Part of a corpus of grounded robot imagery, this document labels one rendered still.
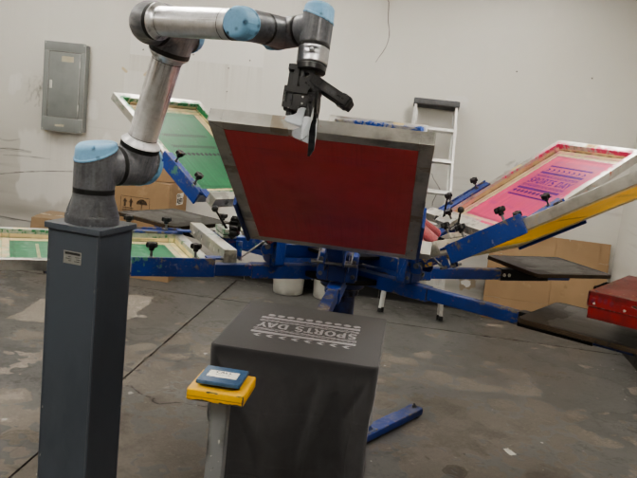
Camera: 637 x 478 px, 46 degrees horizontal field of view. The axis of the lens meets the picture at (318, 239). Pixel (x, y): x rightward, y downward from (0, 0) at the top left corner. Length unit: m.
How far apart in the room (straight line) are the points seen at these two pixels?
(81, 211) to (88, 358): 0.41
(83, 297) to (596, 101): 5.17
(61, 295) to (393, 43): 4.75
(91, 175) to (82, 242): 0.18
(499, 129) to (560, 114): 0.51
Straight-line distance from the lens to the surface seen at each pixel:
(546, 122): 6.58
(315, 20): 1.82
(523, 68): 6.56
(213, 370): 1.77
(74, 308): 2.22
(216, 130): 2.01
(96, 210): 2.18
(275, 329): 2.18
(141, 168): 2.25
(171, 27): 1.96
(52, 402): 2.35
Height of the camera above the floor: 1.59
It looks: 10 degrees down
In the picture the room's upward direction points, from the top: 6 degrees clockwise
